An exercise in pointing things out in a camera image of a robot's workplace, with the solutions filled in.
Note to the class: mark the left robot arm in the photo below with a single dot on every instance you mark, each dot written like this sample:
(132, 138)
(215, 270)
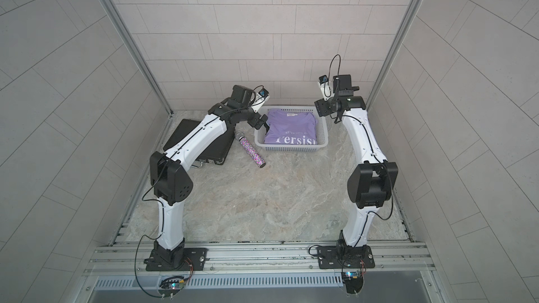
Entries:
(169, 177)

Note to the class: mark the purple glitter tube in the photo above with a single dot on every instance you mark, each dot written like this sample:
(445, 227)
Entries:
(249, 148)

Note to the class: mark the white plastic basket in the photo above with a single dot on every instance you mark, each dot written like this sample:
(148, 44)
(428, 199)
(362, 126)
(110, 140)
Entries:
(321, 131)

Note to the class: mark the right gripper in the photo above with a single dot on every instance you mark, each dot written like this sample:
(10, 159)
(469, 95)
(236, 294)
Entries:
(321, 108)

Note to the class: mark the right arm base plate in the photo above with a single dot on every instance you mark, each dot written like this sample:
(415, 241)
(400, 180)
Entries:
(346, 257)

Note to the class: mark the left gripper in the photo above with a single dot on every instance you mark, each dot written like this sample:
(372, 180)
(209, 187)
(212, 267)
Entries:
(254, 119)

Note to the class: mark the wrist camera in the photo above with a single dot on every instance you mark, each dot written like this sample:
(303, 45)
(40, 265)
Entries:
(325, 87)
(261, 98)

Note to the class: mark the aluminium rail frame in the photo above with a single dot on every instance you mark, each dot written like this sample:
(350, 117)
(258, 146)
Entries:
(247, 265)

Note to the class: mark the left corner metal post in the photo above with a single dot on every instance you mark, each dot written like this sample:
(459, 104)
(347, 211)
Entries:
(131, 46)

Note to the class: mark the left circuit board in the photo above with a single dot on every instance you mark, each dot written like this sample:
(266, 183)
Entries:
(171, 286)

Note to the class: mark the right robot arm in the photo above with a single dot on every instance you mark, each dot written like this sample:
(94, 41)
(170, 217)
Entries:
(371, 182)

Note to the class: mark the black closed laptop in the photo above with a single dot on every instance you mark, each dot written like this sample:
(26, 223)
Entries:
(208, 141)

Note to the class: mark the right corner metal post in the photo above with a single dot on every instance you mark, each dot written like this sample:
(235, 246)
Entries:
(404, 27)

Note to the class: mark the right circuit board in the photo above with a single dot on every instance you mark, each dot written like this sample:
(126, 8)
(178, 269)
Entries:
(353, 282)

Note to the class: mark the circuit board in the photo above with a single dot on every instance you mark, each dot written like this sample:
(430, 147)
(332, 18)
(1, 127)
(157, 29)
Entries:
(353, 282)
(171, 286)

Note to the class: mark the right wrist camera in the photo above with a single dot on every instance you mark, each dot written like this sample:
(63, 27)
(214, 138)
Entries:
(325, 87)

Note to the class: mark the corner metal post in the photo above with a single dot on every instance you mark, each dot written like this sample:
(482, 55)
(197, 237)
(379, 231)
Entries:
(404, 27)
(131, 46)

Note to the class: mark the purple t-shirt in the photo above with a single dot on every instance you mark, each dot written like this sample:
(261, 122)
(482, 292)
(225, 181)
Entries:
(291, 128)

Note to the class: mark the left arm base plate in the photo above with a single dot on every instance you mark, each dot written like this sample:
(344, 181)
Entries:
(185, 260)

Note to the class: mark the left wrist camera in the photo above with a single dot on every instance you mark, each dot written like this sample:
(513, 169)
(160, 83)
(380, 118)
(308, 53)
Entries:
(261, 98)

